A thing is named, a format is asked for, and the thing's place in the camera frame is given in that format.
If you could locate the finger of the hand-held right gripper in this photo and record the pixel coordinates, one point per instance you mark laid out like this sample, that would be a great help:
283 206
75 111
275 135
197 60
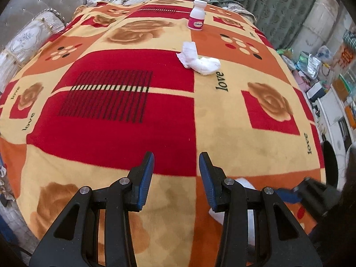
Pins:
286 194

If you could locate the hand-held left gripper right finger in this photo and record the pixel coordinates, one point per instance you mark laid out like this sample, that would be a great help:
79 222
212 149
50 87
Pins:
208 183

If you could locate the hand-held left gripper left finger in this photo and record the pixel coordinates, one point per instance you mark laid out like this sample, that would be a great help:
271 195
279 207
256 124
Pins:
143 189

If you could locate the black round bin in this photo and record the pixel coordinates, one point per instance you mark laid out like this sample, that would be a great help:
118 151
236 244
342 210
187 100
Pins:
331 164

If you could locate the white foam block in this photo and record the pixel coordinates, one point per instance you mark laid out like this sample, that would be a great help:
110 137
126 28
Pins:
246 185

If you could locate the printed rose blanket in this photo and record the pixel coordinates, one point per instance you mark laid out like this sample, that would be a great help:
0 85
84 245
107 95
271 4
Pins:
111 150

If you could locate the white cabinet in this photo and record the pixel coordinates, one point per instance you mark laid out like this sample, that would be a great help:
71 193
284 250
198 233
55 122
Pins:
333 108

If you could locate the white cooler box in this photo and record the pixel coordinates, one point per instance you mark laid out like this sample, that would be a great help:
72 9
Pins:
317 91

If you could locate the orange paper bag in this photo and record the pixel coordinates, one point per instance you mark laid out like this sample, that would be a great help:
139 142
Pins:
340 86

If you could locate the crumpled white tissue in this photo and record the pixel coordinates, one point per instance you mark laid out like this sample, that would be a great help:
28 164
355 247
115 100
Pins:
204 64

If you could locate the silver foil bag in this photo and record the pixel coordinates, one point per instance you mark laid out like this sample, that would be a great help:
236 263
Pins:
311 64

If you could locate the white plastic bag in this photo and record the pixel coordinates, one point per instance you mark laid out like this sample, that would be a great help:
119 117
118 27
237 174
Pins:
324 52

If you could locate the striped tote bag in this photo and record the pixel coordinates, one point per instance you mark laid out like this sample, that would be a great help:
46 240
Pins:
350 37

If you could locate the white bottle pink label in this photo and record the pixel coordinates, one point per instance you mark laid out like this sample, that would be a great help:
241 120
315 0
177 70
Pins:
197 16

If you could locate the lace covered air conditioner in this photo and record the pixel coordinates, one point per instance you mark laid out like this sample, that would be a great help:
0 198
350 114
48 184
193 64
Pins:
317 25

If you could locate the embroidered bolster pillow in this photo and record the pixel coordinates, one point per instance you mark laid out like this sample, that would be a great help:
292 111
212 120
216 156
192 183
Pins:
27 39

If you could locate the red wall hanging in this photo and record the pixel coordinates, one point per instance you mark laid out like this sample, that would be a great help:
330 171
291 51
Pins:
345 57

